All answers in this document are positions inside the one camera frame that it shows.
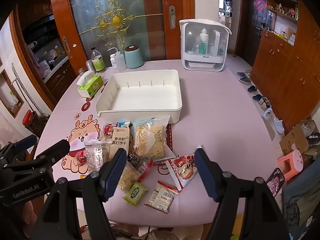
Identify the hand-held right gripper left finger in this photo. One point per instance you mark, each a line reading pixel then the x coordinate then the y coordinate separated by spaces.
pixel 113 178

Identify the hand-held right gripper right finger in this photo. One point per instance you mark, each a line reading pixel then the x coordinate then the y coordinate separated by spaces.
pixel 207 177

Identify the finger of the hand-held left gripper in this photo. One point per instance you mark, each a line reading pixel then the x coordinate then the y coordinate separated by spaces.
pixel 25 143
pixel 56 148

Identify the brown printed packet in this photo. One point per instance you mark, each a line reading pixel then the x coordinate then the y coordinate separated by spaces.
pixel 183 171

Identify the beige cracker packet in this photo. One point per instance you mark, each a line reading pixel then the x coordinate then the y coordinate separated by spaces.
pixel 119 140

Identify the white and beige snack packet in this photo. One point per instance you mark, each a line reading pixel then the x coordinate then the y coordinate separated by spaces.
pixel 162 196

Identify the white plastic tray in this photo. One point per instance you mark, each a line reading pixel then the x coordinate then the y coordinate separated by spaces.
pixel 140 92

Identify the clear packet of yellow crisps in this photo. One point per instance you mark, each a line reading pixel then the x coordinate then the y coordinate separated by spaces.
pixel 127 177

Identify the dark bin with red lid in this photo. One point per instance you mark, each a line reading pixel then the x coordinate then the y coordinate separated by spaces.
pixel 30 117

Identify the small green snack packet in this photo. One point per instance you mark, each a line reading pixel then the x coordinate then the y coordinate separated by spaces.
pixel 135 193

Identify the small red wrapped candy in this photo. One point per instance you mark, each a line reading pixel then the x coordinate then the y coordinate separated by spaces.
pixel 81 158

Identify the clear packet of pale crisps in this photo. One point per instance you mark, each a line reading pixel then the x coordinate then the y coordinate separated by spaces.
pixel 96 153

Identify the dark snack packet red edge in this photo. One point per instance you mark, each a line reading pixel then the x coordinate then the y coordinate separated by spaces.
pixel 140 163

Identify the large clear bag yellow crisps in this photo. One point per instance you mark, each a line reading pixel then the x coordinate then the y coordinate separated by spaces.
pixel 150 140

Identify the blue and white snack packet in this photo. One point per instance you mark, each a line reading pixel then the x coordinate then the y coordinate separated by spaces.
pixel 123 124

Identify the green tissue box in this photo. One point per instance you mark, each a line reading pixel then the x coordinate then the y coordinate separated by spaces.
pixel 91 86

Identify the small glass jar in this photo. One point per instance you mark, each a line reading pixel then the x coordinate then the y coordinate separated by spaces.
pixel 80 71

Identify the pink plastic stool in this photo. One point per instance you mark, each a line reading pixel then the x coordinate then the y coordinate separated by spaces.
pixel 291 163

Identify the white slipper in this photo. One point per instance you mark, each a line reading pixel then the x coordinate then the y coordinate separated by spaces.
pixel 278 125

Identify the white shoe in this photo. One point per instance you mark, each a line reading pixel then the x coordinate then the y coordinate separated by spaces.
pixel 267 112

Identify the small metal can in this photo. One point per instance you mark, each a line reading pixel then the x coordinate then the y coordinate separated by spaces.
pixel 89 65

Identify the beige sneaker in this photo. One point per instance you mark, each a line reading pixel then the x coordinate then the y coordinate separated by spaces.
pixel 264 103

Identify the dark blue shoe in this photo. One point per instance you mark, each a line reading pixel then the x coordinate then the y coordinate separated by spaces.
pixel 257 97
pixel 252 89

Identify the cardboard box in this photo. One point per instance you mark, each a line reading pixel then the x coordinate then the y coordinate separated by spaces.
pixel 295 137

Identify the clear bottle with green label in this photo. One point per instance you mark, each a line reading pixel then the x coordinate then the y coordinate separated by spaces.
pixel 98 61

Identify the small white pill bottle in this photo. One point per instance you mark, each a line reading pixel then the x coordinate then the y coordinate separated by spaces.
pixel 113 62

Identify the blue slipper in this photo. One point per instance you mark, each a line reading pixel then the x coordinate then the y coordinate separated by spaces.
pixel 241 74
pixel 245 80

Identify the white squeeze bottle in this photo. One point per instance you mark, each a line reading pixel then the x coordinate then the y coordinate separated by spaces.
pixel 120 61

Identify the white countertop storage cabinet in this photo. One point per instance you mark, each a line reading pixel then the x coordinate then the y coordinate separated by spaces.
pixel 205 62

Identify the teal canister with brown lid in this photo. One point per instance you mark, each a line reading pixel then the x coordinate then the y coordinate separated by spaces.
pixel 133 57

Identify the white bottle with green label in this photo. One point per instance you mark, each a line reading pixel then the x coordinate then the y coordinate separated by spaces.
pixel 203 41

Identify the glass sliding door gold ornament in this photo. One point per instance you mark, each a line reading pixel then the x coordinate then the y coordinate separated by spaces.
pixel 87 10

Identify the dark entrance door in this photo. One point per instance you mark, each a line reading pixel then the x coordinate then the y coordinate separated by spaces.
pixel 250 30

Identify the wooden wall cabinet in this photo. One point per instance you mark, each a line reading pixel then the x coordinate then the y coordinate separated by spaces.
pixel 287 75

